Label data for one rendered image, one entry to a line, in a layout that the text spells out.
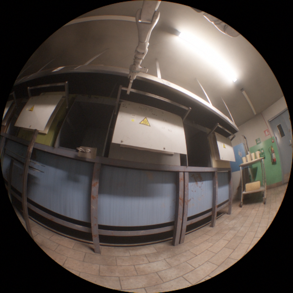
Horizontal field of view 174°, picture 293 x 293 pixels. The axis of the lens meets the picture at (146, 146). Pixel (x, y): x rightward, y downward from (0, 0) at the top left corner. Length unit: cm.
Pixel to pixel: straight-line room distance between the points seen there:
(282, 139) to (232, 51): 299
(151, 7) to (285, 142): 415
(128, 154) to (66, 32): 231
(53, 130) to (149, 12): 105
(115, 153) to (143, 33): 81
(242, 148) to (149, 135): 284
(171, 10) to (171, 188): 228
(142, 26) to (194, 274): 141
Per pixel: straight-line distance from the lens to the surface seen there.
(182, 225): 107
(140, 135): 70
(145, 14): 58
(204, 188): 129
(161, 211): 93
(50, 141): 100
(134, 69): 78
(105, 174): 79
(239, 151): 320
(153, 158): 81
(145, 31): 60
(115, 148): 76
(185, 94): 105
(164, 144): 75
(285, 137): 419
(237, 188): 322
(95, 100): 104
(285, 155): 411
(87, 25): 207
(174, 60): 191
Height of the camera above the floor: 69
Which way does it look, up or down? 22 degrees up
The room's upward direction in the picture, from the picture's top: 3 degrees clockwise
